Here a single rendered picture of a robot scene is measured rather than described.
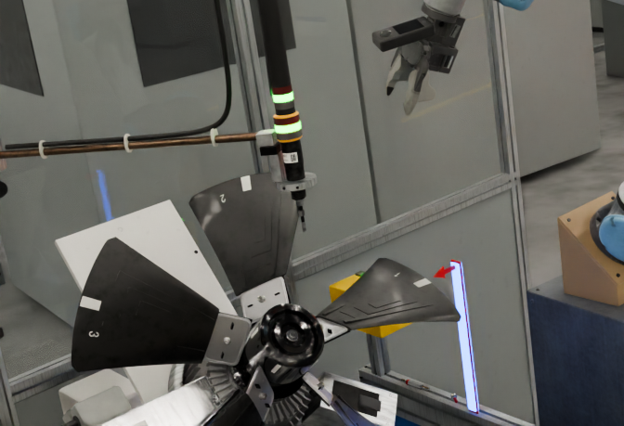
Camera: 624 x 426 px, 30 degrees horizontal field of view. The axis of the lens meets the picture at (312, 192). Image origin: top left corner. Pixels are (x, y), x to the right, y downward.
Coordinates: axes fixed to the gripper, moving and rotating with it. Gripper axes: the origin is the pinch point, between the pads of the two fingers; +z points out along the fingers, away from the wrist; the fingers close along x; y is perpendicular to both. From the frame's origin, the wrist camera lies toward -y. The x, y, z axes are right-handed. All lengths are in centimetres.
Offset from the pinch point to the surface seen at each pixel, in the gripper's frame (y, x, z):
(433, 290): 3.0, -31.0, 24.4
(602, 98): 422, 411, 133
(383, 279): -3.8, -24.6, 26.8
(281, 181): -32.6, -26.3, 7.8
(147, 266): -53, -29, 25
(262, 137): -37.1, -22.8, 1.8
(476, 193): 75, 59, 46
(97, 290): -61, -30, 30
